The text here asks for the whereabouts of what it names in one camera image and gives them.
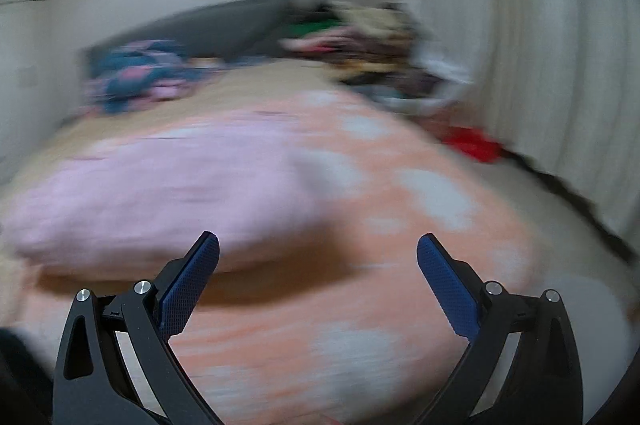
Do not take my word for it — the pile of folded clothes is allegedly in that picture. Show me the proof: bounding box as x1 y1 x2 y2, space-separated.
280 0 436 86

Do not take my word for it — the white satin curtain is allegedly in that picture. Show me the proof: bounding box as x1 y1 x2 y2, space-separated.
400 0 640 246

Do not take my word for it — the red cloth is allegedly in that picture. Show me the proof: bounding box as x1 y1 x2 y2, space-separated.
442 125 503 163

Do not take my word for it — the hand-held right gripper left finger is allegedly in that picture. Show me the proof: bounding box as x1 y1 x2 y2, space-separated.
52 231 221 425

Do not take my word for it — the teal floral quilted garment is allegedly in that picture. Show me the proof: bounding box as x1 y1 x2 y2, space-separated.
85 39 211 116

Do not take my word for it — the beige bed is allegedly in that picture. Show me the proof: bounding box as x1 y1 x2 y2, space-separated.
0 57 416 206

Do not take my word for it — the pink quilted jacket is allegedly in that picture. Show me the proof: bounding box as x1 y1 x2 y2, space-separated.
0 125 351 276

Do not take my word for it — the orange plaid cloud blanket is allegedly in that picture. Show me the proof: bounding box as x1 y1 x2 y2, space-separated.
0 87 551 425

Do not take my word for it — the heap of dark clothes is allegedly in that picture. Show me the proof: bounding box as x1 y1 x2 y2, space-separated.
350 70 471 116

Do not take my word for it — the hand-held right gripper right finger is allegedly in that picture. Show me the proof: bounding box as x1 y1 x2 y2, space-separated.
416 232 583 425

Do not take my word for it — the grey headboard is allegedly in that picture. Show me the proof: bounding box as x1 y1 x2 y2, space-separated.
82 0 301 66

